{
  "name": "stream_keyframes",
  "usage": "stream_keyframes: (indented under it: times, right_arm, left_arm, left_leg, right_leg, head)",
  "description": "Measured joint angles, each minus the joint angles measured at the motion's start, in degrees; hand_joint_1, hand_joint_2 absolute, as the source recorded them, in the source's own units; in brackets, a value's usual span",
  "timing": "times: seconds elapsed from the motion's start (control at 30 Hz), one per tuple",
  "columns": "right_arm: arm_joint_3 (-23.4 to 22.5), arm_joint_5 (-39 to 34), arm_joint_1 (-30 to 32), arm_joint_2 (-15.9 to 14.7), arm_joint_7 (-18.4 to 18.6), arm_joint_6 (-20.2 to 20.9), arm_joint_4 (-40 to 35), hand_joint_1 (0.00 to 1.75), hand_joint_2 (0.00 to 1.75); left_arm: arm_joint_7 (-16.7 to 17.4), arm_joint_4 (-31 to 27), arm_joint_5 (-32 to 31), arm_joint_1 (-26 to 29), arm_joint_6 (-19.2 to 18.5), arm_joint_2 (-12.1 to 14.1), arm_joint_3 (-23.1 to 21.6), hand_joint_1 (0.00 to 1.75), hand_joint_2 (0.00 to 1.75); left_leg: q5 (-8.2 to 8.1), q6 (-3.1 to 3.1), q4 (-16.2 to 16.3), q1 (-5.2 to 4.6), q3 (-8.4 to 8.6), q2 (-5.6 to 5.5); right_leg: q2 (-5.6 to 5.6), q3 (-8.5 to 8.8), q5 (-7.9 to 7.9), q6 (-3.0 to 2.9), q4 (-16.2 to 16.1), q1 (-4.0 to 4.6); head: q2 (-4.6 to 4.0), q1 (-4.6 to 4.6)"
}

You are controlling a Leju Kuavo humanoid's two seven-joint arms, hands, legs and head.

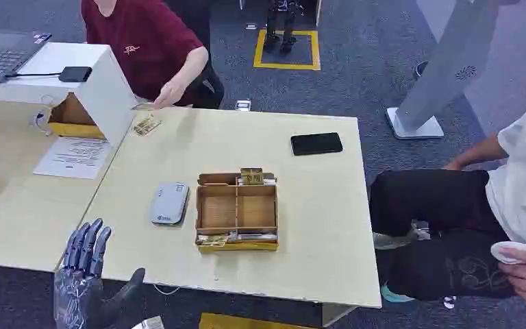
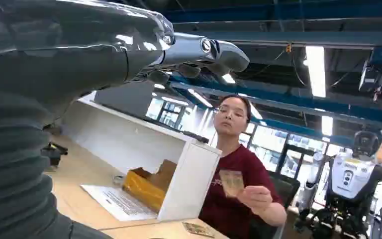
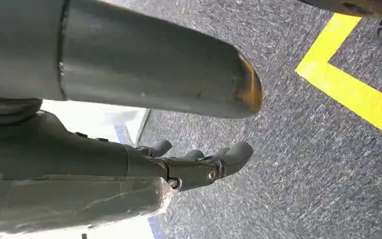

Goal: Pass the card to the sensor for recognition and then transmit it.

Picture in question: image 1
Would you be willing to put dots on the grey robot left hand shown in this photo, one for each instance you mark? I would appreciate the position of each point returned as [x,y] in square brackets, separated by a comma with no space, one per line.
[81,281]

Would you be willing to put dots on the white round cup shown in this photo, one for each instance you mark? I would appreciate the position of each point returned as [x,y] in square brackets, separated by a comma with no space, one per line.
[508,250]

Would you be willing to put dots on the gold printed card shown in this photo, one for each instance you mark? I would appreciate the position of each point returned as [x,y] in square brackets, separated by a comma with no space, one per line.
[147,125]

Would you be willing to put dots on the person in red top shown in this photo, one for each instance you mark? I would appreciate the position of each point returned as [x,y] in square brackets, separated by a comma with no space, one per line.
[145,50]

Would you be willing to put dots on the white slanted desk box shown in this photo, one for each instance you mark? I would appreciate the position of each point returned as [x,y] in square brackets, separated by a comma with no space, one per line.
[104,95]

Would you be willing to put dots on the silver floor socket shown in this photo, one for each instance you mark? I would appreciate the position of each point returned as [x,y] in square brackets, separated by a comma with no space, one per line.
[243,105]

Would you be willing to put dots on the small black device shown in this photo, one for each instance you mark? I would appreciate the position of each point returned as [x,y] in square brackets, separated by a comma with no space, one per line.
[75,74]

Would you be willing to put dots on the person in white top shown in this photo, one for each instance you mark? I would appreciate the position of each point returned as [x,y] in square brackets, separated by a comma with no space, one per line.
[449,218]

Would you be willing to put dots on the grey card reader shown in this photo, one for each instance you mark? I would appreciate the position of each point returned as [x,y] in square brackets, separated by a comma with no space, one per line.
[169,204]

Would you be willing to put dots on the printed paper sheet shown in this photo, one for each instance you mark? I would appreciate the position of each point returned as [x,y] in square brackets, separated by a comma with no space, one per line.
[73,157]

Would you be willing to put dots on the gold card standing upright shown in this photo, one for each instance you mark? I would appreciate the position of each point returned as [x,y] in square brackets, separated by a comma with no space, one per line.
[251,176]

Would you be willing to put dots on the yellow floor tape square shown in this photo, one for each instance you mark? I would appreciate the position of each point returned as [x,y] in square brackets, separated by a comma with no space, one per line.
[286,66]

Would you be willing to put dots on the black robot legs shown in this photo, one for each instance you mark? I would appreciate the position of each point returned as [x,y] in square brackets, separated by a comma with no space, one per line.
[280,27]

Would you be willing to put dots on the wooden card box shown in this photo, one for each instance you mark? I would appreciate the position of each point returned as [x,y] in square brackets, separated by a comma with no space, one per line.
[237,213]

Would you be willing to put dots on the black smartphone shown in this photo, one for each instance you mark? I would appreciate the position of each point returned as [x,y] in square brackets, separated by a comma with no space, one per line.
[316,144]

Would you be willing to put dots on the row of cards in slot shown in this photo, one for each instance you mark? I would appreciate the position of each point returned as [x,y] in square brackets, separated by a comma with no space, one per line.
[238,237]

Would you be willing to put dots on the yellow board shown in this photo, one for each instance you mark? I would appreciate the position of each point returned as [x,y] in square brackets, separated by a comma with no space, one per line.
[245,322]

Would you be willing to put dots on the dark laptop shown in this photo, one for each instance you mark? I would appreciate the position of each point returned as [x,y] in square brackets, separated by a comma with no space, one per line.
[0,54]

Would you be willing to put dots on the black shoe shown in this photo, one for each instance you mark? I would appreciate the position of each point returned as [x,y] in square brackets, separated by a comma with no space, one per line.
[420,69]

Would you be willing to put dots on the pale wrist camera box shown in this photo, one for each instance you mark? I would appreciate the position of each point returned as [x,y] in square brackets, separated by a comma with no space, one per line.
[149,323]

